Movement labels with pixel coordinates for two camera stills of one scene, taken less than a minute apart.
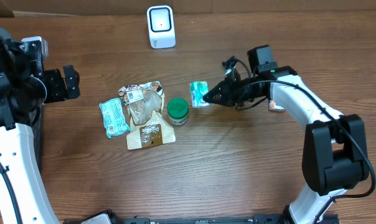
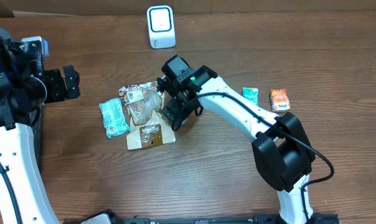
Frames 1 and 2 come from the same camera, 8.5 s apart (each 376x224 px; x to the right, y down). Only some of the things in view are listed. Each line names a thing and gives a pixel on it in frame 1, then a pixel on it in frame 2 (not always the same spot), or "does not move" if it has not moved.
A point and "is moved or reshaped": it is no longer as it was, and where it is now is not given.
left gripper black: [61, 92] does not move
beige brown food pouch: [149, 127] does not move
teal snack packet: [114, 119] does not move
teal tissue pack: [198, 88] is moved or reshaped
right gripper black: [228, 96] -> [177, 113]
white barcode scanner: [161, 26] does not move
